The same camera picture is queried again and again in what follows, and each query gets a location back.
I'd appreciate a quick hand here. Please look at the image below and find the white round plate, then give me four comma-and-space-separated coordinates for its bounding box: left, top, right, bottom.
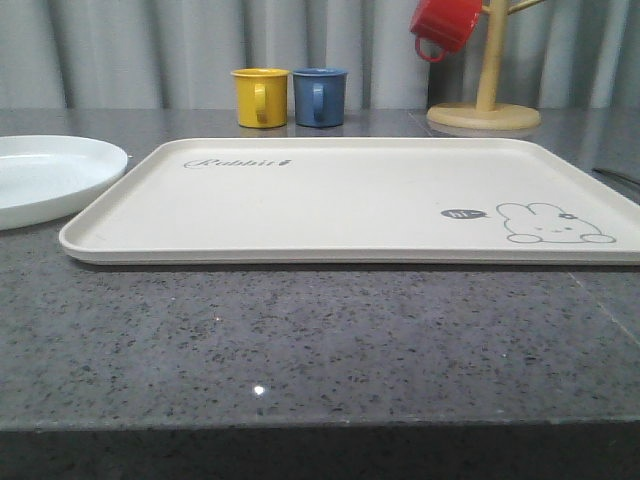
1, 135, 128, 230

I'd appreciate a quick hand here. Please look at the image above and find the cream rabbit tray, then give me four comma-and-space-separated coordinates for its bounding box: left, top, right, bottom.
59, 138, 639, 265

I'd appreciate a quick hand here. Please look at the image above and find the blue mug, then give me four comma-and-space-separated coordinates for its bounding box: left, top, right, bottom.
292, 68, 347, 128

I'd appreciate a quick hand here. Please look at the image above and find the yellow mug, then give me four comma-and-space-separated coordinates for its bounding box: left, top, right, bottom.
231, 68, 289, 129

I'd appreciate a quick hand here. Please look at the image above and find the wooden mug tree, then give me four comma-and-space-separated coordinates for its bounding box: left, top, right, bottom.
427, 0, 541, 131

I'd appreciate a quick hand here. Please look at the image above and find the red mug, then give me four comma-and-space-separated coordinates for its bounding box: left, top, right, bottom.
409, 0, 483, 62

